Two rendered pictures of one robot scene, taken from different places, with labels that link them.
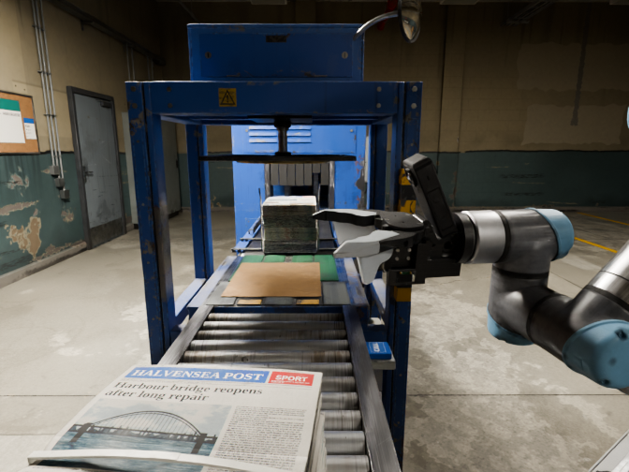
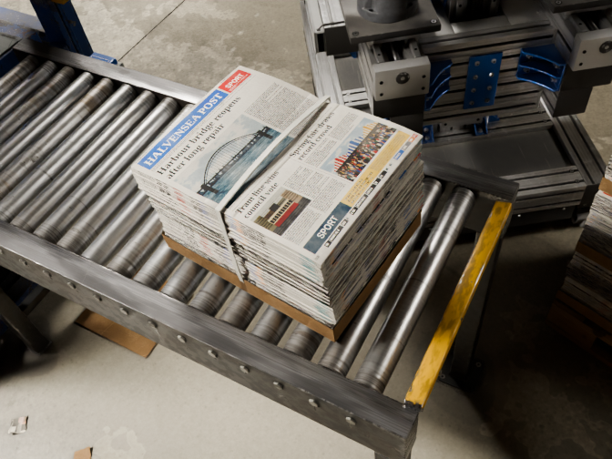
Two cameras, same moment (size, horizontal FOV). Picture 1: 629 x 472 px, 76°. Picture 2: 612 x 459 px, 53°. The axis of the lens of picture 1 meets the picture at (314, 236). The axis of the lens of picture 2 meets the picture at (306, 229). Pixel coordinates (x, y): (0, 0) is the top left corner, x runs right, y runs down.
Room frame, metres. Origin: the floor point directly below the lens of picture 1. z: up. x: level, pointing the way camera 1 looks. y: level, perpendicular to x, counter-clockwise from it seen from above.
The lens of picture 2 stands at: (-0.09, 0.70, 1.70)
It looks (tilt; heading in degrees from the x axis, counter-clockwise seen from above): 51 degrees down; 306
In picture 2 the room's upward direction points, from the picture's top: 9 degrees counter-clockwise
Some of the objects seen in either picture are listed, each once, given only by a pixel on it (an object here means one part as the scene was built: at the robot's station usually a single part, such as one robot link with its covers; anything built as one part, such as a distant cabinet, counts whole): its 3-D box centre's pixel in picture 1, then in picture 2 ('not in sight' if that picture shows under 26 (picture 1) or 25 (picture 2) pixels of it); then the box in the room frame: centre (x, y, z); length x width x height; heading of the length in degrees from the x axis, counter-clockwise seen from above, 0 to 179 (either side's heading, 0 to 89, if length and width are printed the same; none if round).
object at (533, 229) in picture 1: (523, 237); not in sight; (0.57, -0.30, 1.21); 0.11 x 0.08 x 0.09; 99
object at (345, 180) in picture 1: (306, 178); not in sight; (4.41, 0.09, 1.04); 1.51 x 1.30 x 2.07; 0
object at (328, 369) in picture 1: (264, 373); (69, 151); (0.95, 0.13, 0.78); 0.47 x 0.05 x 0.05; 90
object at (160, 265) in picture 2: not in sight; (209, 204); (0.56, 0.13, 0.78); 0.47 x 0.05 x 0.05; 90
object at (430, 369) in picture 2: not in sight; (464, 294); (0.02, 0.14, 0.81); 0.43 x 0.03 x 0.02; 90
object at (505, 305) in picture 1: (523, 305); not in sight; (0.55, -0.30, 1.12); 0.11 x 0.08 x 0.11; 9
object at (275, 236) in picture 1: (291, 222); not in sight; (2.27, 0.13, 0.93); 0.38 x 0.30 x 0.26; 0
